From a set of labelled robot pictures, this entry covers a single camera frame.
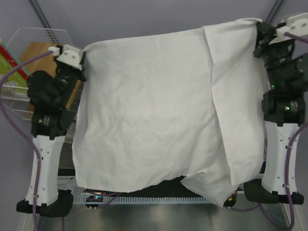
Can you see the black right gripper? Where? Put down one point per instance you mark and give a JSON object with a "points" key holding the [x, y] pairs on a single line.
{"points": [[268, 33]]}

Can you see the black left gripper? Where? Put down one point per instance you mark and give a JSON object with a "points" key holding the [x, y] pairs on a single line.
{"points": [[81, 72]]}

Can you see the white long sleeve shirt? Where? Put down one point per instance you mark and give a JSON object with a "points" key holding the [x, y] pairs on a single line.
{"points": [[184, 104]]}

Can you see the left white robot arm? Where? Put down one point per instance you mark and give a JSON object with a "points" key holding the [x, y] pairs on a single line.
{"points": [[49, 125]]}

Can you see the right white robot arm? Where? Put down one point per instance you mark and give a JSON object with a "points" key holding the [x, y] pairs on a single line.
{"points": [[284, 110]]}

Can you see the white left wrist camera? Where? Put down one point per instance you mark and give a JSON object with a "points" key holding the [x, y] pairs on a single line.
{"points": [[68, 55]]}

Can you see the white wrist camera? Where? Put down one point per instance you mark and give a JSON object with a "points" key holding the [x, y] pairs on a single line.
{"points": [[68, 55], [296, 24]]}

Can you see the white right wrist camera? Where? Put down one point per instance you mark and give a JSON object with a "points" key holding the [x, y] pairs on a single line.
{"points": [[296, 24]]}

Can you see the slotted grey cable duct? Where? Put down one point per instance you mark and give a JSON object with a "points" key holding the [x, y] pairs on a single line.
{"points": [[85, 199]]}

